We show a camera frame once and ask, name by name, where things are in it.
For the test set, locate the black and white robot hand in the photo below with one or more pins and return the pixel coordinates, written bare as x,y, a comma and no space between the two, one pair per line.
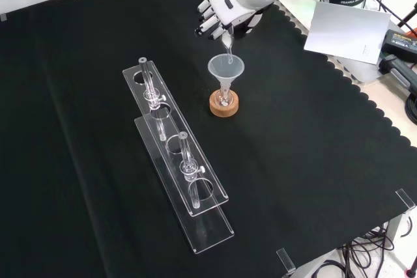
228,4

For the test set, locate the clear plastic funnel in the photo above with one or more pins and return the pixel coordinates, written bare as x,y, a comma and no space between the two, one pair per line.
226,73

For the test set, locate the small round-bottom glass flask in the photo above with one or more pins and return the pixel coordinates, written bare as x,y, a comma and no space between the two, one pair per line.
224,102

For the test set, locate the clear acrylic funnel stand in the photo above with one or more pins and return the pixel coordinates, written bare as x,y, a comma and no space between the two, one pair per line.
182,167

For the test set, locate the black bench cloth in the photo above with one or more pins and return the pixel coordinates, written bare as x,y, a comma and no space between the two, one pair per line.
293,144

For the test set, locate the black power adapter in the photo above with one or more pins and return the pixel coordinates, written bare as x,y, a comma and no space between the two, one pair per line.
399,43

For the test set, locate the black tripod leg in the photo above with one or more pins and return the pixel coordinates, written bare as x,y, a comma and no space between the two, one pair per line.
407,17

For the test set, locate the black plug block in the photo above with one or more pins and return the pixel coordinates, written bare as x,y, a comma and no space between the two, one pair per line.
397,69

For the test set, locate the grey tape strip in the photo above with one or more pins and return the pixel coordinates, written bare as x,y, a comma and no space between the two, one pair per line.
3,17

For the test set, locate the clear acrylic edge clip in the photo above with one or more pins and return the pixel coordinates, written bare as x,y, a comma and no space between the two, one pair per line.
405,200
286,261

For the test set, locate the grey metal table leg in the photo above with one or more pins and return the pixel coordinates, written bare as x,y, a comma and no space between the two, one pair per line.
395,230

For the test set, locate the grey metal base plate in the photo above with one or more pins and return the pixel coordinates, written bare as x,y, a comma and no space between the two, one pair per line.
361,71

